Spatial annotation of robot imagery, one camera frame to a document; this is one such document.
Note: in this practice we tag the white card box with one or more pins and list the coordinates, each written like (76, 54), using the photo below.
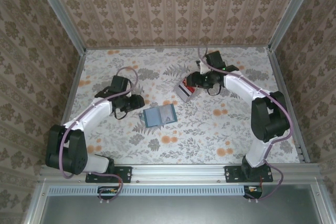
(195, 93)

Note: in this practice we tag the teal card holder wallet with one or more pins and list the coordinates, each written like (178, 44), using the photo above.
(153, 116)

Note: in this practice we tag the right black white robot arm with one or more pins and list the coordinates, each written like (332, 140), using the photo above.
(267, 119)

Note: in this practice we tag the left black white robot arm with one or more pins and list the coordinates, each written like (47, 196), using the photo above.
(65, 150)

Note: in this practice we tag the red credit card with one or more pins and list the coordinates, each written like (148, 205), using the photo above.
(190, 88)

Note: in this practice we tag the floral table cover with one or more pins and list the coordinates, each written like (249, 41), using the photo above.
(183, 142)

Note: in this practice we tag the black connector box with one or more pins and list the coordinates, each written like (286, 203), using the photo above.
(253, 193)
(107, 193)

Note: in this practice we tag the grey metal sheet panel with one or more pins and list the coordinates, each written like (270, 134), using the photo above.
(178, 211)

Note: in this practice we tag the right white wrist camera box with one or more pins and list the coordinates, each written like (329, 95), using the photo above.
(202, 68)

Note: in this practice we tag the thin aluminium edge rail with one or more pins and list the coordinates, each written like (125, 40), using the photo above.
(183, 47)

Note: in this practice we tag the aluminium side rail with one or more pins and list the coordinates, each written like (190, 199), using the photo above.
(76, 77)
(281, 77)

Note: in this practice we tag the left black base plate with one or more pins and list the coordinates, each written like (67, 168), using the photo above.
(126, 174)

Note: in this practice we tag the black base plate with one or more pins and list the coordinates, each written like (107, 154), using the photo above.
(231, 174)
(126, 174)

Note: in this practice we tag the aluminium cross rail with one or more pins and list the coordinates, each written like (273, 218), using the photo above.
(178, 172)

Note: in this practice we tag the aluminium frame post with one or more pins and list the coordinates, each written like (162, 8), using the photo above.
(64, 16)
(291, 11)

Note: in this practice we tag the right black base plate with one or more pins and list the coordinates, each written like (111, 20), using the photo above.
(231, 174)

